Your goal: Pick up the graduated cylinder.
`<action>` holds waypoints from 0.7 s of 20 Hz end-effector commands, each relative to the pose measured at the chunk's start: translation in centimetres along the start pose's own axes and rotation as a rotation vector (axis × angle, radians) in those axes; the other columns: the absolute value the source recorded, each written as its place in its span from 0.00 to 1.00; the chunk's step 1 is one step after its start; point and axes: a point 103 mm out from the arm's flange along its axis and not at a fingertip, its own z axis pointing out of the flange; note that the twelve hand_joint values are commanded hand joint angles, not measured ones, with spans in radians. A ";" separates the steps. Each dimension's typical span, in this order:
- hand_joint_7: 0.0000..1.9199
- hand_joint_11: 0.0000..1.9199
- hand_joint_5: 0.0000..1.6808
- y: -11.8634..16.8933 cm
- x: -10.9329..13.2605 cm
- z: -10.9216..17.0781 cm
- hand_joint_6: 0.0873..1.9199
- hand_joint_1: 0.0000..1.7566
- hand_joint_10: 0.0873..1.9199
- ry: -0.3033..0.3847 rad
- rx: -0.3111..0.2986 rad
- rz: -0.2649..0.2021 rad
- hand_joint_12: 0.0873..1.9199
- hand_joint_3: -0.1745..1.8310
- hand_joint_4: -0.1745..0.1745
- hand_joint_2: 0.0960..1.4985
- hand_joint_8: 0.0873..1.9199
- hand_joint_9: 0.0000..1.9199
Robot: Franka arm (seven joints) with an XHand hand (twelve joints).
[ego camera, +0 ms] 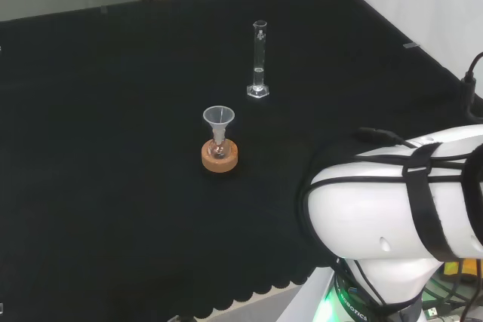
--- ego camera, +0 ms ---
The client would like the yellow stop button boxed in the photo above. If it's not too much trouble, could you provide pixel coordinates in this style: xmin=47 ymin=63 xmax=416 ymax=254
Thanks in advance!
xmin=443 ymin=257 xmax=483 ymax=284

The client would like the pale board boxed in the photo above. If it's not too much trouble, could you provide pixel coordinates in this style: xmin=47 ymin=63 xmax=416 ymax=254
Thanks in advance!
xmin=192 ymin=267 xmax=340 ymax=322

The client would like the black bench cloth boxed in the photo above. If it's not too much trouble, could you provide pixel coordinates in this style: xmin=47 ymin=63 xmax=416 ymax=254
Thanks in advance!
xmin=0 ymin=0 xmax=483 ymax=319

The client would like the clear plastic funnel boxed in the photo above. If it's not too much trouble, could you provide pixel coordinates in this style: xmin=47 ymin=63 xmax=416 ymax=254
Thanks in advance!
xmin=202 ymin=106 xmax=235 ymax=143

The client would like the clear glass graduated cylinder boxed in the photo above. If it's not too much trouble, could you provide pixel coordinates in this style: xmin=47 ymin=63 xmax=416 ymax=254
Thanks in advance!
xmin=247 ymin=20 xmax=271 ymax=100

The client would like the cork ring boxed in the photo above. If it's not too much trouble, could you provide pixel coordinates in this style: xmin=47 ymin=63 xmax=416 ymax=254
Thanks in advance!
xmin=201 ymin=139 xmax=239 ymax=174

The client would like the round-bottom glass flask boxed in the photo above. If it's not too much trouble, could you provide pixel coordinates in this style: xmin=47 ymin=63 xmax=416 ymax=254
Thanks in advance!
xmin=209 ymin=131 xmax=230 ymax=160

